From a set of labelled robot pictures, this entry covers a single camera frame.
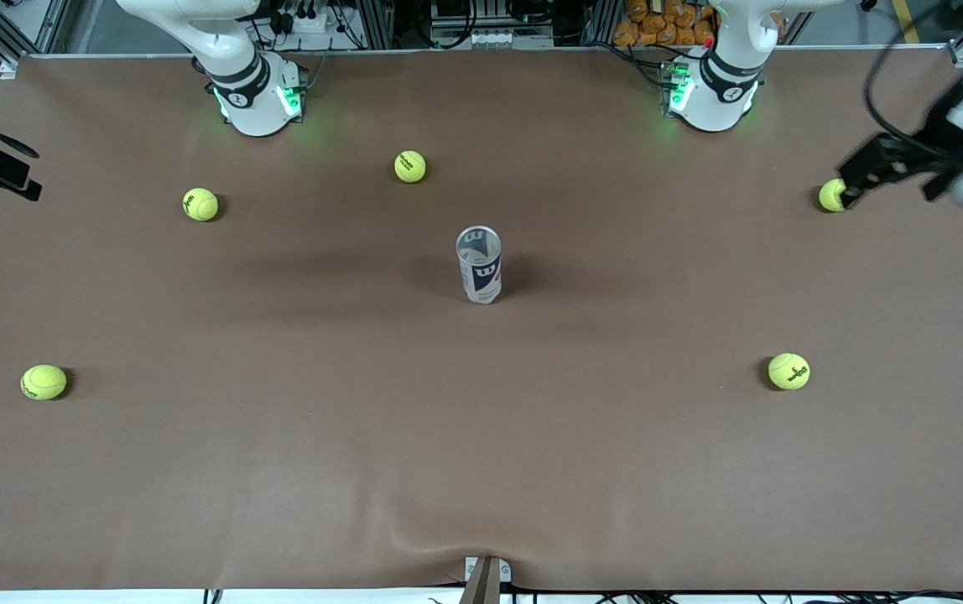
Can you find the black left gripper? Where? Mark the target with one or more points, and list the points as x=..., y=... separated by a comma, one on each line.
x=936, y=148

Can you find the clear tennis ball can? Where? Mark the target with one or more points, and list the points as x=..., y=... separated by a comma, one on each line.
x=479, y=268

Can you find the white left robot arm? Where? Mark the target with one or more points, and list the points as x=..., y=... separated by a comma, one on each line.
x=716, y=105

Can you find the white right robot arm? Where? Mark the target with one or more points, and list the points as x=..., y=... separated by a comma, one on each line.
x=255, y=109

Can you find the yellow tennis ball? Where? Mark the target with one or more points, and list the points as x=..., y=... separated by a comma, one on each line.
x=410, y=166
x=788, y=371
x=44, y=382
x=830, y=195
x=200, y=204

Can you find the orange snack bag pile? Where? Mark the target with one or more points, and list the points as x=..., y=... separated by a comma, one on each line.
x=658, y=29

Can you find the power strip with black plugs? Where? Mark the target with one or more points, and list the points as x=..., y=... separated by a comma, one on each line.
x=314, y=23

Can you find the white power strip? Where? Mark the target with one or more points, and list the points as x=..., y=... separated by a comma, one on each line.
x=498, y=39

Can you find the brown table mat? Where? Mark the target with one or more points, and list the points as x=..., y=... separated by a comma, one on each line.
x=481, y=461

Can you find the aluminium station frame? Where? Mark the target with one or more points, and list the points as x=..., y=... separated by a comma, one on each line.
x=377, y=25

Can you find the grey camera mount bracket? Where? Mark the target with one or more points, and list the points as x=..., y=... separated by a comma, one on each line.
x=486, y=583

